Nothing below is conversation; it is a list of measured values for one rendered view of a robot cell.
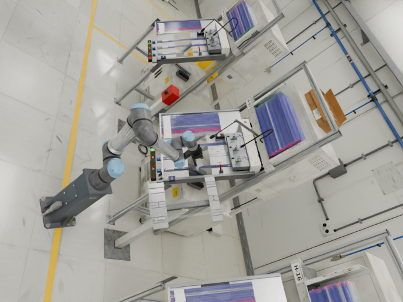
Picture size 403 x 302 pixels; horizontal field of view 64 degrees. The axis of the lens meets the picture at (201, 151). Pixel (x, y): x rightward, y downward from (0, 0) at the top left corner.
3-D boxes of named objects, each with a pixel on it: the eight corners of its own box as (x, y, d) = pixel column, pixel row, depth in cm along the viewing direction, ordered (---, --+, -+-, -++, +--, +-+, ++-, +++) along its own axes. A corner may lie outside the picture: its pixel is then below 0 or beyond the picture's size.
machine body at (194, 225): (136, 225, 300) (183, 198, 269) (137, 163, 341) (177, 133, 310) (186, 239, 340) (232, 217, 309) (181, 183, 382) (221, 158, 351)
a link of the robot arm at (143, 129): (147, 133, 177) (190, 164, 217) (144, 117, 183) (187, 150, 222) (129, 141, 181) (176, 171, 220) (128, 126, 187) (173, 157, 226)
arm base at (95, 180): (91, 191, 212) (99, 184, 207) (86, 170, 217) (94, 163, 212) (110, 191, 224) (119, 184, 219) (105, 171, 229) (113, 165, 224)
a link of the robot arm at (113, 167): (99, 180, 208) (111, 171, 202) (98, 162, 215) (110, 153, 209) (114, 184, 217) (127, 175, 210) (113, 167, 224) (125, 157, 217)
